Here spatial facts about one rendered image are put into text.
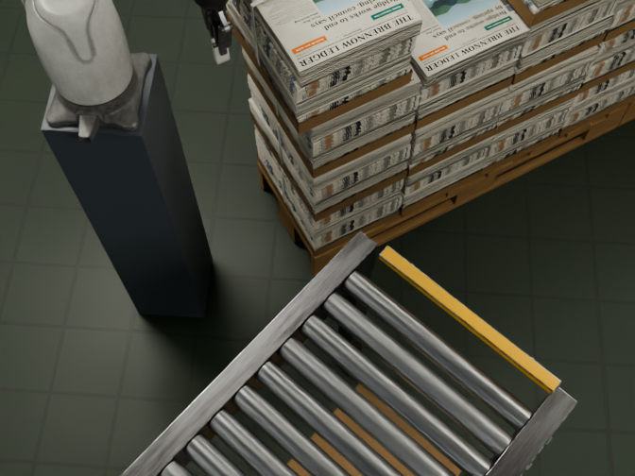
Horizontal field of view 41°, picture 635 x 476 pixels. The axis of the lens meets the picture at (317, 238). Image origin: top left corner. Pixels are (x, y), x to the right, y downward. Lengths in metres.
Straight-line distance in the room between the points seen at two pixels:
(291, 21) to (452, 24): 0.48
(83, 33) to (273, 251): 1.27
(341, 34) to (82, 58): 0.50
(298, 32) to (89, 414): 1.32
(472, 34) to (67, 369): 1.48
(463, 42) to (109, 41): 0.85
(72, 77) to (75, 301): 1.19
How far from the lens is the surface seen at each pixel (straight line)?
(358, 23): 1.74
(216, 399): 1.65
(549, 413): 1.69
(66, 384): 2.59
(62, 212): 2.82
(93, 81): 1.61
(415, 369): 1.67
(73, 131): 1.73
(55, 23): 1.54
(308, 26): 1.73
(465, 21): 2.07
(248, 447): 1.63
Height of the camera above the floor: 2.38
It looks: 64 degrees down
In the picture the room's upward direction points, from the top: straight up
